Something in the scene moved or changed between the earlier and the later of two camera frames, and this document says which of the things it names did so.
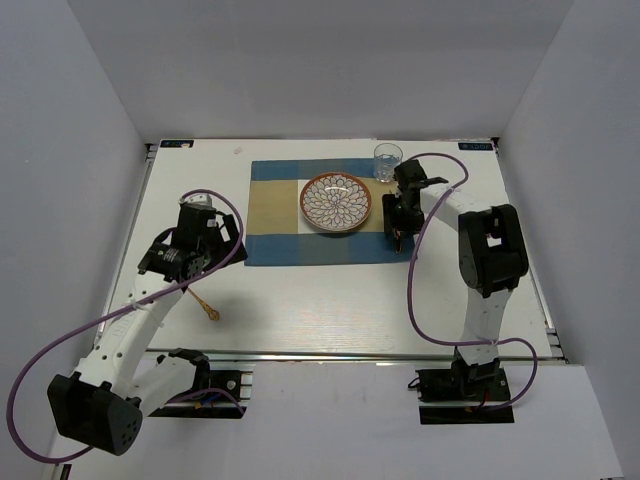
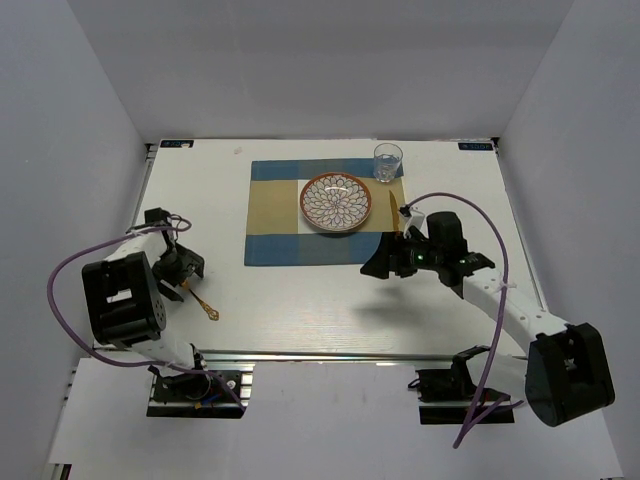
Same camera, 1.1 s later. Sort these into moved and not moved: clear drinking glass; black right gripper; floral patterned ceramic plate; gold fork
Moved: black right gripper
Not moved: gold fork; clear drinking glass; floral patterned ceramic plate
